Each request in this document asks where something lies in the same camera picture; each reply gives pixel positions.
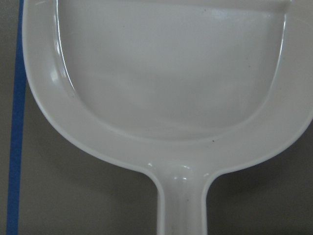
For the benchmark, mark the beige plastic dustpan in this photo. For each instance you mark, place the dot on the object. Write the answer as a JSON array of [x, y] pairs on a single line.
[[182, 91]]

